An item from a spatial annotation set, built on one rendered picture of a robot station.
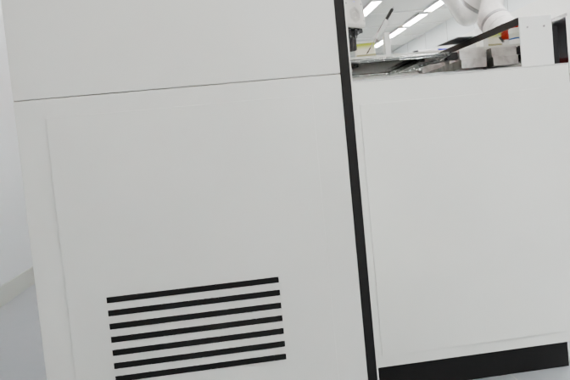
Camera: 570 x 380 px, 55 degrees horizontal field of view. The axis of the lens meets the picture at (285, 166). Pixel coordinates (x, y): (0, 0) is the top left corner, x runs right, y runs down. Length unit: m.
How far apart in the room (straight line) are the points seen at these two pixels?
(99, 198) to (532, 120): 1.08
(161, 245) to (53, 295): 0.24
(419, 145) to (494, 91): 0.24
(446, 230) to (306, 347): 0.49
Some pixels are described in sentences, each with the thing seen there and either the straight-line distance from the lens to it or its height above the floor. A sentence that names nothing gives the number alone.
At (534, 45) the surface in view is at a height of 0.88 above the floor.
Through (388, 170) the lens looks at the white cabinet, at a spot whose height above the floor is 0.59.
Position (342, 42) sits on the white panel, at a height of 0.88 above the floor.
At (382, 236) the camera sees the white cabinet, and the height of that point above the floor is 0.42.
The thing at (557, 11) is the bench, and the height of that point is 1.78.
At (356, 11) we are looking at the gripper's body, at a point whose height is 1.08.
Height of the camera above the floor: 0.69
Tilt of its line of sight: 3 degrees down
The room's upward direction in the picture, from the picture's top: 5 degrees counter-clockwise
